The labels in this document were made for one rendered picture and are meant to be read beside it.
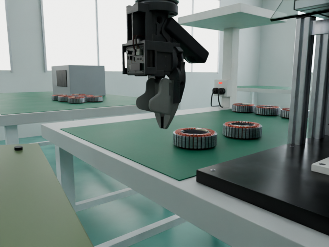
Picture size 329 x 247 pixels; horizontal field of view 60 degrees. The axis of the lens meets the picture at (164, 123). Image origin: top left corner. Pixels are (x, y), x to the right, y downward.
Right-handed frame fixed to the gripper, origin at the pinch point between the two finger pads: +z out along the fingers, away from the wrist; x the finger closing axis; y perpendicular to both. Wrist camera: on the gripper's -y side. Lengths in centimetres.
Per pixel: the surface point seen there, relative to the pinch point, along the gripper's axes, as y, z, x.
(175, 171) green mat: -0.2, 9.3, 2.3
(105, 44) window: -202, -60, -420
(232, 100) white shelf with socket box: -92, 5, -57
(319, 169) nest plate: -14.5, 6.7, 21.8
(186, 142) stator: -12.4, 7.3, -7.9
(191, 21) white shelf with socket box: -63, -33, -60
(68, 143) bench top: 4.0, 11.5, -41.6
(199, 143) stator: -14.4, 7.6, -5.6
